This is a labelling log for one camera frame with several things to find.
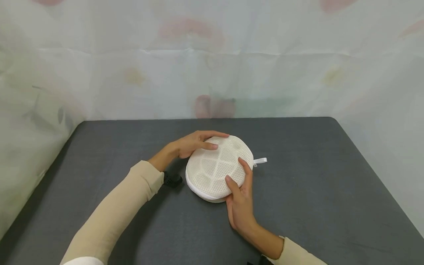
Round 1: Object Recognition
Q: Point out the person's left hand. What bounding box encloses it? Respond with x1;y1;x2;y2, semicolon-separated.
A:
168;130;230;159

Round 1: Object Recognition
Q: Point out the person's right hand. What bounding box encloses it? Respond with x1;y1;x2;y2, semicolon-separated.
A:
225;158;259;232

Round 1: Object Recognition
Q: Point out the white round mesh laundry bag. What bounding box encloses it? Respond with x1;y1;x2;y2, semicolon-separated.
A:
185;135;268;203

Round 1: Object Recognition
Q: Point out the person's left forearm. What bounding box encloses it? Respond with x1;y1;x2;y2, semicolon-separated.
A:
60;146;181;265

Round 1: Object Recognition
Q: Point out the person's right forearm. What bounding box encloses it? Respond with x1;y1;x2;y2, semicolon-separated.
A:
237;220;328;265

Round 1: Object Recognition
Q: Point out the black wrist band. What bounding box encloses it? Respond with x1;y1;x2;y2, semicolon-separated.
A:
163;171;183;189

